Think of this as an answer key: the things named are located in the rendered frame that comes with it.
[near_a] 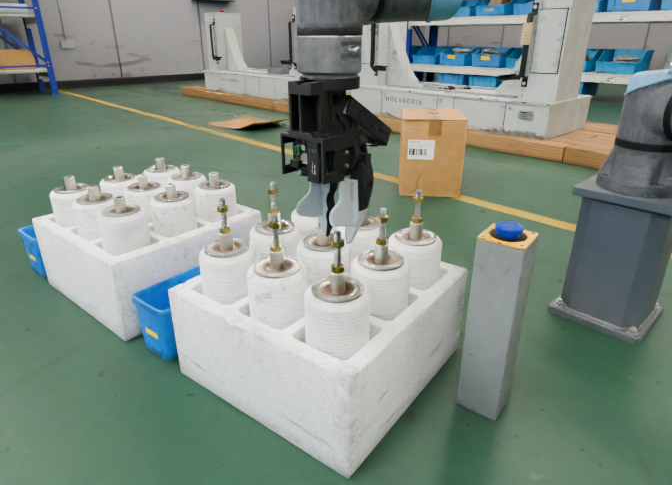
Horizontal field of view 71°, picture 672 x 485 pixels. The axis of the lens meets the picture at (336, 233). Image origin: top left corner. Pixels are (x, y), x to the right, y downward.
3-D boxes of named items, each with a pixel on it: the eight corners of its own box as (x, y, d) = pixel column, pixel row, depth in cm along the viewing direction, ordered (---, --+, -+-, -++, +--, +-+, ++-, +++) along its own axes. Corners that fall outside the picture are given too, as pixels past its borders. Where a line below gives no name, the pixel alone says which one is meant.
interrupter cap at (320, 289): (300, 295, 66) (300, 291, 66) (330, 274, 72) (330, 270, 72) (345, 311, 63) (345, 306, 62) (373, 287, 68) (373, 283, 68)
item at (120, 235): (144, 273, 111) (131, 200, 104) (167, 285, 105) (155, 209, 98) (104, 288, 104) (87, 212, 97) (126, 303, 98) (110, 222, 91)
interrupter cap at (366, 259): (397, 251, 80) (397, 247, 80) (410, 271, 73) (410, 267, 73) (354, 253, 79) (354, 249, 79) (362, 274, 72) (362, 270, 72)
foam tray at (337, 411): (311, 290, 117) (310, 223, 110) (458, 347, 96) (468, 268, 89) (180, 372, 89) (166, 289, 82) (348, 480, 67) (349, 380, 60)
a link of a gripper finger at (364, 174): (339, 209, 61) (332, 143, 59) (348, 206, 63) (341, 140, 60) (368, 212, 58) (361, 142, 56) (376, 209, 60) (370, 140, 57)
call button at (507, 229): (499, 230, 72) (500, 218, 71) (525, 236, 70) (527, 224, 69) (489, 239, 69) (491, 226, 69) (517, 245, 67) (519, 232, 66)
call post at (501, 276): (471, 381, 86) (493, 224, 74) (509, 397, 82) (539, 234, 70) (455, 403, 81) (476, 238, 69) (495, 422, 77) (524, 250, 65)
